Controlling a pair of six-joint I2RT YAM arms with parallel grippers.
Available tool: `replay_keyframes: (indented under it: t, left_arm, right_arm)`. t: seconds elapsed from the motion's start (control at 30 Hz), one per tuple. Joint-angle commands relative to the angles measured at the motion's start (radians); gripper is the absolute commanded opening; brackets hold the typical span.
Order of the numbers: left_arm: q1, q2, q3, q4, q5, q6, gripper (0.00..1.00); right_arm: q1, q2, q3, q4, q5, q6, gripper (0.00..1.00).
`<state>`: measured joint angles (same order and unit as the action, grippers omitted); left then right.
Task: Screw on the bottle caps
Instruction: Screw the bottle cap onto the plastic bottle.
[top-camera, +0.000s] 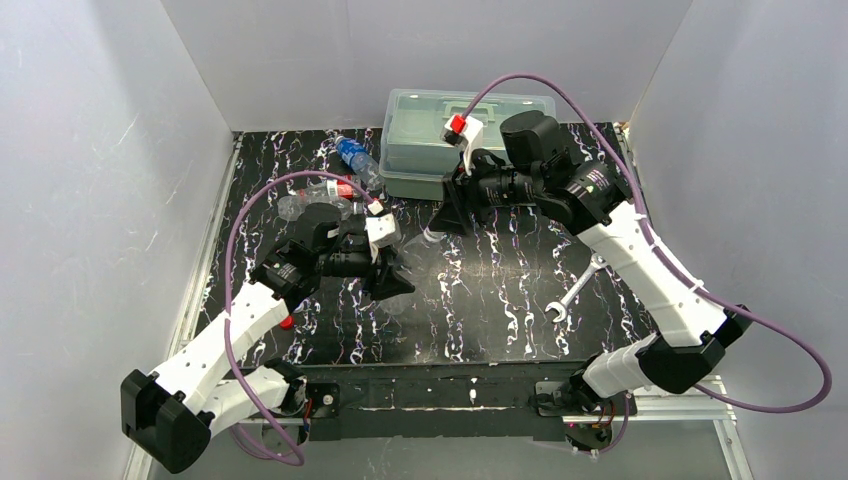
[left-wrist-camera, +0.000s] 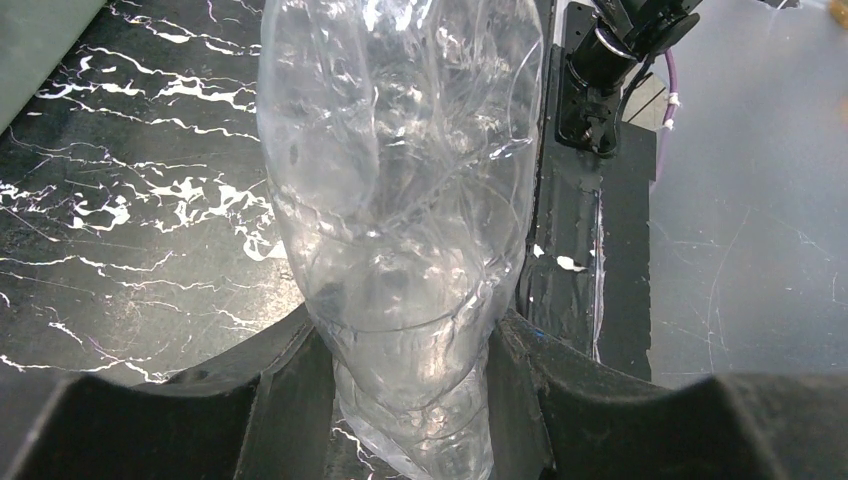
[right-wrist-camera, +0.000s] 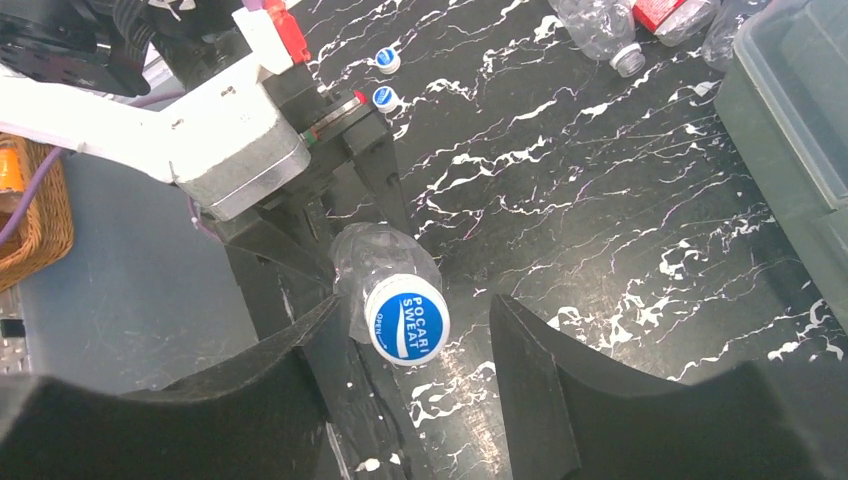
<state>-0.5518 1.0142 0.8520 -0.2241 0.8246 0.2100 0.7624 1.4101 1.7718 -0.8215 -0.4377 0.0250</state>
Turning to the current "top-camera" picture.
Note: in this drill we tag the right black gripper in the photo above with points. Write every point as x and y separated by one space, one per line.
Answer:
459 195

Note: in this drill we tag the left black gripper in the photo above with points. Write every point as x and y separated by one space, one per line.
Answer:
382 269

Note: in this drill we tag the clear unlabelled plastic bottle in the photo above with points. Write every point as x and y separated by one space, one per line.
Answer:
415 258

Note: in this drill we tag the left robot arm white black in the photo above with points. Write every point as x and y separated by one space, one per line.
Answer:
174 411

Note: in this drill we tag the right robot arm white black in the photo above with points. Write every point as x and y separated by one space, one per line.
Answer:
592 202

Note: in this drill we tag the red bottle cap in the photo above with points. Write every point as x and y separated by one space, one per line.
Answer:
287 323

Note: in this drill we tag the red label plastic bottle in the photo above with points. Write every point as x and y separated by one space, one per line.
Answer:
331 188

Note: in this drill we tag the blue label plastic bottle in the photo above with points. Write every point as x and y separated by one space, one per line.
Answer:
357 158

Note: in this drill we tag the clear crumpled plastic bottle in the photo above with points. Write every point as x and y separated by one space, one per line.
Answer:
290 208

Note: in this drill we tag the translucent plastic storage box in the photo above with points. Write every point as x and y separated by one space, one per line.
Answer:
413 156

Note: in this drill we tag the silver open-end wrench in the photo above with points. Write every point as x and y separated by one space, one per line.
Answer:
560 307

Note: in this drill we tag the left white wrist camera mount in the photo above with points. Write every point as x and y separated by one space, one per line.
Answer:
381 228

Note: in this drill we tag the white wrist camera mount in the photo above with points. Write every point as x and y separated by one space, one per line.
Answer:
465 133
381 228

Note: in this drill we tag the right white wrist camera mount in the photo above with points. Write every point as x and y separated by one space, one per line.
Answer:
465 133

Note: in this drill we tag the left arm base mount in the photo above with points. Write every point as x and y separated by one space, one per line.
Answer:
311 400

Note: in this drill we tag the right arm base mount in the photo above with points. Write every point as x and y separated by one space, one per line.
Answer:
592 426

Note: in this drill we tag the aluminium frame rail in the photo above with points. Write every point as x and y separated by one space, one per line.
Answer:
460 402

